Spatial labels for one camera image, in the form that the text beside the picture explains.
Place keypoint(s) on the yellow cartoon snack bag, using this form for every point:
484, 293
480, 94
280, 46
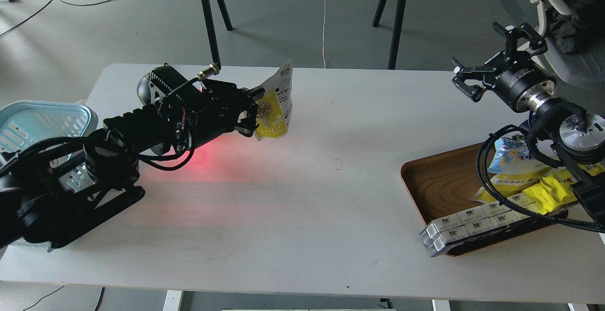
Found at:
552, 192

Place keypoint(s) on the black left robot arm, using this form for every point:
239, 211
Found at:
58, 189

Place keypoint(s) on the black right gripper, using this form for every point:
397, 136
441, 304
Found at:
513, 77

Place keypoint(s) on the brown wooden tray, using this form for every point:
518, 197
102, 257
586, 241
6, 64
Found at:
443, 184

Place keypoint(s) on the blue snack bag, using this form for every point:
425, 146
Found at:
508, 150

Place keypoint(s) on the yellow white flat pouch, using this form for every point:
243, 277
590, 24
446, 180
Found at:
518, 175

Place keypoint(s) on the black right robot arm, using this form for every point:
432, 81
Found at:
559, 133

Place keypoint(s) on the dark grey cloth on chair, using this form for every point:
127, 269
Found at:
575, 32

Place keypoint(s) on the yellow white nut snack pouch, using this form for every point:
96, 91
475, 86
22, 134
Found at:
275, 106

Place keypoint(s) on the white office chair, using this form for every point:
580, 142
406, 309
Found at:
583, 69

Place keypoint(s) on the black barcode scanner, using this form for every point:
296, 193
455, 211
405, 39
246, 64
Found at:
149, 91

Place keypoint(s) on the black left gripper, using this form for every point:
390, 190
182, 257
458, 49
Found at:
201, 109

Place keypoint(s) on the light blue plastic basket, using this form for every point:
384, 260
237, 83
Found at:
27, 122

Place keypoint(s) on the white boxed snack pack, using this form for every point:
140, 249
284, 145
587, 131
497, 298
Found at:
475, 228

